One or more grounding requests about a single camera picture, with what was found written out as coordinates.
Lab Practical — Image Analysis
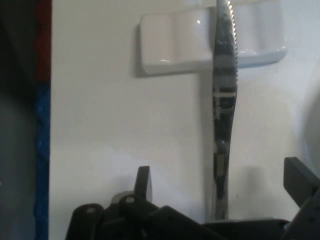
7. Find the steel serrated table knife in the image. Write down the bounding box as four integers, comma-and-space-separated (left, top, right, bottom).
209, 0, 239, 222

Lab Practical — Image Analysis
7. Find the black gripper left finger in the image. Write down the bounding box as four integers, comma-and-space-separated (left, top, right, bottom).
66, 166, 204, 240

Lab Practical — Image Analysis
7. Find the blue toy brick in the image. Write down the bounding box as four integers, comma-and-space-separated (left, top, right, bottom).
33, 82, 52, 240

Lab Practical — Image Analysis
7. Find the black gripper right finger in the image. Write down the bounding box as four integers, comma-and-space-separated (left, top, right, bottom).
282, 156, 320, 240

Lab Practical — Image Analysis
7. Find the white ceramic cutlery rest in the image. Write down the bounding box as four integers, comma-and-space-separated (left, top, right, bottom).
138, 6, 288, 76

